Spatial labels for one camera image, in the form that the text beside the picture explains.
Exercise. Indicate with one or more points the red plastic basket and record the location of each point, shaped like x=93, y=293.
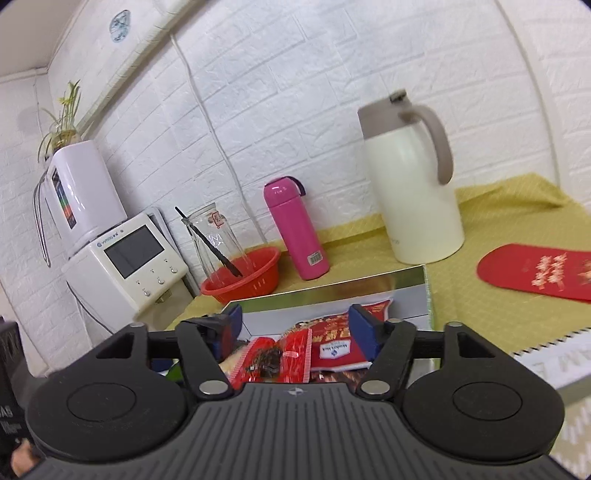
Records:
x=258, y=277

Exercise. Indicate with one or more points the white wall trunking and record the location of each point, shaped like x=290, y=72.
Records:
x=138, y=50

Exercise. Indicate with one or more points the white wall pipe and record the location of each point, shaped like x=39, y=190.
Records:
x=531, y=83

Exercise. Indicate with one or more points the round wall sticker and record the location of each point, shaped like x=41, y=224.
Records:
x=119, y=25

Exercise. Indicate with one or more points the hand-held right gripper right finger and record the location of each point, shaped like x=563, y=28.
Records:
x=360, y=330

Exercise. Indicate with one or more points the green cardboard box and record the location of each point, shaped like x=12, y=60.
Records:
x=406, y=300

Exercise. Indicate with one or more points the pink thermos bottle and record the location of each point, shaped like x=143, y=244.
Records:
x=295, y=230

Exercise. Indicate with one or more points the yellow tablecloth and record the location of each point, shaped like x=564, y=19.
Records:
x=485, y=323

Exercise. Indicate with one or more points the white water purifier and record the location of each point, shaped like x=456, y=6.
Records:
x=87, y=184

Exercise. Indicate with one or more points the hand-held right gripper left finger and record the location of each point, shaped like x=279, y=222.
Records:
x=231, y=330

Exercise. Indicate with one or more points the red envelope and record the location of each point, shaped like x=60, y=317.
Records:
x=531, y=272

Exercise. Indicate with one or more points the red snack packet white label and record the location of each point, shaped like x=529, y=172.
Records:
x=330, y=339

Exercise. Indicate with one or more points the red packet dark snack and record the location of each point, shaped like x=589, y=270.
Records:
x=272, y=360

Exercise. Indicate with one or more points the green potted plant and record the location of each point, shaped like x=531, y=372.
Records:
x=60, y=124

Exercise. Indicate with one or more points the cream thermal jug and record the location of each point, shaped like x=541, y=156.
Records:
x=411, y=194

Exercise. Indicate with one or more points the black stirring stick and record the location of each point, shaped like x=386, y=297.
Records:
x=207, y=240

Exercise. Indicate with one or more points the white water dispenser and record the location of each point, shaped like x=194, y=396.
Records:
x=106, y=286

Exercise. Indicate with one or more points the glass jar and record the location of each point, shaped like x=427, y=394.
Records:
x=221, y=235

